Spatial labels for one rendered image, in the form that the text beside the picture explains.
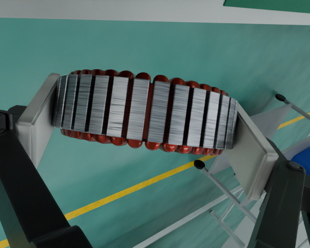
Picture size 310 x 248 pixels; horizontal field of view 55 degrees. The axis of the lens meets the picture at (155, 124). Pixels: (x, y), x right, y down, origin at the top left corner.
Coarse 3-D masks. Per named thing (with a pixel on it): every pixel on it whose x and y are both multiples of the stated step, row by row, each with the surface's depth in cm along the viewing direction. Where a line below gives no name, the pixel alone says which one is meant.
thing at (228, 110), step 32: (64, 96) 15; (96, 96) 14; (128, 96) 14; (160, 96) 14; (192, 96) 14; (224, 96) 15; (64, 128) 15; (96, 128) 14; (128, 128) 14; (160, 128) 14; (192, 128) 14; (224, 128) 16
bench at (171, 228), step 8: (232, 192) 341; (240, 192) 370; (216, 200) 324; (200, 208) 309; (208, 208) 314; (192, 216) 298; (216, 216) 410; (224, 216) 397; (176, 224) 285; (224, 224) 402; (160, 232) 273; (168, 232) 278; (232, 232) 396; (152, 240) 264; (240, 240) 389
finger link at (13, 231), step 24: (0, 120) 12; (0, 144) 12; (0, 168) 10; (24, 168) 11; (0, 192) 10; (24, 192) 10; (48, 192) 10; (0, 216) 11; (24, 216) 9; (48, 216) 9; (24, 240) 8; (48, 240) 8; (72, 240) 8
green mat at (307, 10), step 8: (232, 0) 32; (240, 0) 33; (248, 0) 34; (256, 0) 35; (264, 0) 36; (272, 0) 37; (280, 0) 38; (288, 0) 40; (296, 0) 41; (304, 0) 42; (256, 8) 36; (264, 8) 37; (272, 8) 38; (280, 8) 40; (288, 8) 41; (296, 8) 42; (304, 8) 44
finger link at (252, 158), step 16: (240, 112) 19; (240, 128) 18; (256, 128) 17; (240, 144) 18; (256, 144) 16; (240, 160) 17; (256, 160) 15; (272, 160) 15; (240, 176) 17; (256, 176) 15; (256, 192) 16
